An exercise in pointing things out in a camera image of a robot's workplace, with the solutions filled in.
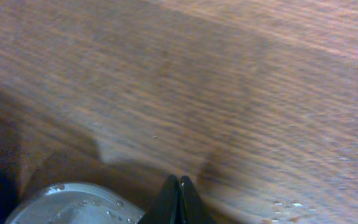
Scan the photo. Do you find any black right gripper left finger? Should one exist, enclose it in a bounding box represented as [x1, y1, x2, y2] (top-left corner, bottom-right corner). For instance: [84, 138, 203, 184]
[137, 175, 180, 224]

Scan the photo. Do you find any grey white plate bottom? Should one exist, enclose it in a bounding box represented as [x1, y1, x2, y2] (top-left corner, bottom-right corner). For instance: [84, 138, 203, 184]
[5, 182, 144, 224]

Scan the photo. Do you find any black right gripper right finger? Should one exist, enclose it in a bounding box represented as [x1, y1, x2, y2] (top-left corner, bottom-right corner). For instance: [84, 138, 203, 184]
[179, 176, 216, 224]

